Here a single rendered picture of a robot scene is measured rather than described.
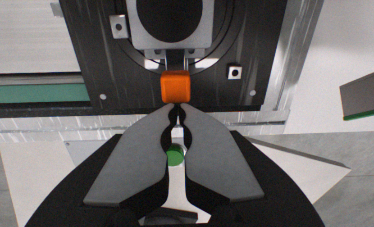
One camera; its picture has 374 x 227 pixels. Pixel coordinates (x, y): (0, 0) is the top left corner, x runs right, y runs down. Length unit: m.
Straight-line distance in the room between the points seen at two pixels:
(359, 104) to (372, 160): 2.32
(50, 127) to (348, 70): 0.55
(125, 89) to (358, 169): 2.49
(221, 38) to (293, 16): 0.10
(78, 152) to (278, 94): 0.33
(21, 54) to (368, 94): 0.44
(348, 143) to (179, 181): 1.89
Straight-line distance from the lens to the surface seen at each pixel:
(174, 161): 0.31
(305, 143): 1.93
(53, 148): 0.53
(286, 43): 0.26
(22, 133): 0.37
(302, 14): 0.27
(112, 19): 0.19
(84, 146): 0.34
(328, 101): 0.49
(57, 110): 0.34
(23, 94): 0.35
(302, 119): 0.48
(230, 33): 0.20
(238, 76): 0.23
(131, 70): 0.23
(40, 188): 0.67
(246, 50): 0.23
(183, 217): 0.63
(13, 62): 0.37
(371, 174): 2.78
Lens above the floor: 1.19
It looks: 59 degrees down
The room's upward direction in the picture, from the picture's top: 176 degrees clockwise
